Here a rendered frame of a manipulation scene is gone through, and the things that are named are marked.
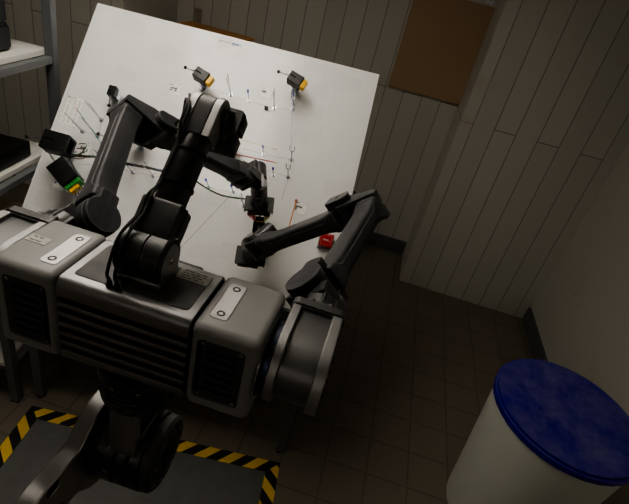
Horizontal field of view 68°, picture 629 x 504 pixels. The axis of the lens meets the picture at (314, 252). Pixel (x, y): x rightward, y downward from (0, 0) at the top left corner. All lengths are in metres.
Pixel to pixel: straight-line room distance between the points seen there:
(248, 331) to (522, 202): 3.05
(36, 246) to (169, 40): 1.50
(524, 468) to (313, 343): 1.48
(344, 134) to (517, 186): 1.82
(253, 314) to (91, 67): 1.65
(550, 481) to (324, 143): 1.50
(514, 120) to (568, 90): 0.33
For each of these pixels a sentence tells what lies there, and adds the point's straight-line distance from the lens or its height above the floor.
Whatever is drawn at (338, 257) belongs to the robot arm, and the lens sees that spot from 0.93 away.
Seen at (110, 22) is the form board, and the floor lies 1.57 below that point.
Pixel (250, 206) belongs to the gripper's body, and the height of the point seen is 1.20.
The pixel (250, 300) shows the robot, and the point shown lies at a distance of 0.69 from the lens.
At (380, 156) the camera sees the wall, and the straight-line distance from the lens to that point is 3.86.
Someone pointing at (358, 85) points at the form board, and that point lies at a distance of 2.04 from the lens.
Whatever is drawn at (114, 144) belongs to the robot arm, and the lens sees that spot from 1.14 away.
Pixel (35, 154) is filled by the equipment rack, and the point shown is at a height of 1.06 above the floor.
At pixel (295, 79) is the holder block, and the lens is 1.92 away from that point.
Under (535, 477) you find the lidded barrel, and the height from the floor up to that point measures 0.56.
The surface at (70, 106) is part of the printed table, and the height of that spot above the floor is 1.29.
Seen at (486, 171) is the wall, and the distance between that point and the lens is 3.43.
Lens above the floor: 1.95
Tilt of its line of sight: 31 degrees down
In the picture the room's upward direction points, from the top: 15 degrees clockwise
